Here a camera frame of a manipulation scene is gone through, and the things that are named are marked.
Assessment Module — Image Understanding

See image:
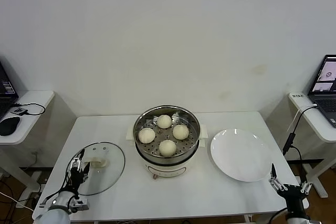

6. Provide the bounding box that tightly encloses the white laptop cable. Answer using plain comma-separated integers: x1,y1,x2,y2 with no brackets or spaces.
287,104,319,132

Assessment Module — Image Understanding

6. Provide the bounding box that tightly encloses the white steamed baozi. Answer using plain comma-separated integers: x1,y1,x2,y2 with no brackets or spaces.
159,139,177,157
172,124,190,141
156,114,173,130
138,127,156,144

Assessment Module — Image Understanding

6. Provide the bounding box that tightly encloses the cream electric cooker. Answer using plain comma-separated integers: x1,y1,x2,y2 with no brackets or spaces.
126,124,209,180

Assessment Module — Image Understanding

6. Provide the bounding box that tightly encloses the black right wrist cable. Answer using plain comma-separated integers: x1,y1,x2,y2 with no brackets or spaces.
269,207,290,224

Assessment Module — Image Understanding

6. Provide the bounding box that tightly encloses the white floor cable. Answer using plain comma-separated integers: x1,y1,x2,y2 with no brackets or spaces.
0,190,35,211

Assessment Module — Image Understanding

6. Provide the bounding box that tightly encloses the black cable with inline adapter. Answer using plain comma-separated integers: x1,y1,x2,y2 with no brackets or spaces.
282,104,320,186

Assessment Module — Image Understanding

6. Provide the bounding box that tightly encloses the black laptop with dark screen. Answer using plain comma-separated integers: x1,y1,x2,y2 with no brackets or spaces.
0,60,20,121

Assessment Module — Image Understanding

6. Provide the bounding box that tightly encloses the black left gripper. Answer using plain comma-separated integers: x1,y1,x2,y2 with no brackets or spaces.
68,149,91,192

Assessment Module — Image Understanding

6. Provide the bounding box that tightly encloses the white round plate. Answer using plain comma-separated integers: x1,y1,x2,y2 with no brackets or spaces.
210,128,274,183

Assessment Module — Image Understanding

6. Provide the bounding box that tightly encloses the grey laptop with pink windows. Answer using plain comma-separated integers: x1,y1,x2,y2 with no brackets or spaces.
307,54,336,128

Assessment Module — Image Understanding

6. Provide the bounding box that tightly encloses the black cable with looped end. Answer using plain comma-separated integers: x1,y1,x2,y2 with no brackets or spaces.
12,102,46,116

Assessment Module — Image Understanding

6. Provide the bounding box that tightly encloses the white table leg frame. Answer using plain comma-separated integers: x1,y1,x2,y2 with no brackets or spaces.
243,208,283,224

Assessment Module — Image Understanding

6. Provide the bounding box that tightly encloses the glass lid with cream handle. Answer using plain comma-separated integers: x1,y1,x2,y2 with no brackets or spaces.
65,141,126,196

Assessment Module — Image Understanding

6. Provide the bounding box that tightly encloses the stainless steel steamer basket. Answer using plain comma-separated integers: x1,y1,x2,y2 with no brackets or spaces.
133,105,202,158

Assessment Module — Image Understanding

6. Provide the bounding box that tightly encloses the white side table with mouse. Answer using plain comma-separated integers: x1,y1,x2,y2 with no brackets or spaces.
0,90,56,190

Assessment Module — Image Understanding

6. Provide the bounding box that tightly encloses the small black usb adapter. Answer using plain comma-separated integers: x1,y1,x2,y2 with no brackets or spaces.
10,107,28,116

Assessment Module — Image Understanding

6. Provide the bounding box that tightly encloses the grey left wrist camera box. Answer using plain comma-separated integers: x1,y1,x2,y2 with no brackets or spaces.
70,198,90,212

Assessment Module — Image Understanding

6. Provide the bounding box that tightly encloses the black computer mouse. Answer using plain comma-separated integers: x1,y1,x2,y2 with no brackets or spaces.
0,116,21,136

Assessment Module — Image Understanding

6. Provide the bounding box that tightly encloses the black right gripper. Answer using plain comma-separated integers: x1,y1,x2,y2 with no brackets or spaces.
268,163,312,213

